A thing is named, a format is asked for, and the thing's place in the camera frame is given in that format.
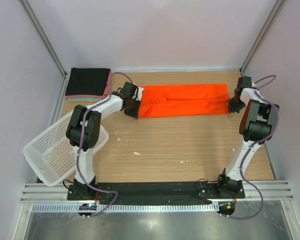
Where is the aluminium frame rail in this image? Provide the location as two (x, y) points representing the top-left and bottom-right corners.
(20, 180), (294, 205)

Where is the white slotted cable duct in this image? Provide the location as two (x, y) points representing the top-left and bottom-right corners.
(31, 202), (219, 214)

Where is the light blue folded t-shirt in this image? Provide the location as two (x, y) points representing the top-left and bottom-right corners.
(67, 97), (103, 102)

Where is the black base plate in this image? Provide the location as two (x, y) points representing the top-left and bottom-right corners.
(67, 181), (246, 206)

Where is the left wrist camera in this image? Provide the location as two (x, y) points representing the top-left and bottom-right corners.
(136, 87), (145, 101)

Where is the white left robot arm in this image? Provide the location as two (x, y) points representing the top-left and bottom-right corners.
(66, 82), (144, 200)

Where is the pink folded t-shirt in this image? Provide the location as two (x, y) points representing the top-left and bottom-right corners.
(64, 69), (113, 99)

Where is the orange t-shirt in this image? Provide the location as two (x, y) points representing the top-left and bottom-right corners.
(138, 83), (230, 118)

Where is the white plastic basket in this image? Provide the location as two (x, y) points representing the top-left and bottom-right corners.
(23, 112), (109, 187)

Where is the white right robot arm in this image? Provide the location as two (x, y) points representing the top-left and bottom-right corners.
(215, 76), (280, 198)

